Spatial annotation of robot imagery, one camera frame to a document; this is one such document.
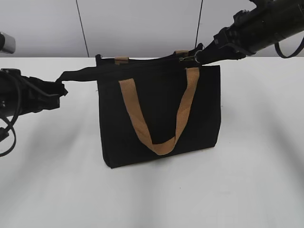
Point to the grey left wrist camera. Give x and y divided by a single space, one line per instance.
7 43

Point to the metal zipper pull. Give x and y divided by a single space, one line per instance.
191 58

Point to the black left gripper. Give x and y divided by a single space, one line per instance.
28 94

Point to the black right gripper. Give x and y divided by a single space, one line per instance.
233 42

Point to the black tote bag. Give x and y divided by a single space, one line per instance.
160 84

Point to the tan rear bag handle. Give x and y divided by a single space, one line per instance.
125 60

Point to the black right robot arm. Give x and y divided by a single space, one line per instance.
270 22

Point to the tan front bag handle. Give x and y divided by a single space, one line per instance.
132 105

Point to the tan bag handle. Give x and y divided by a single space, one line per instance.
132 105
125 60

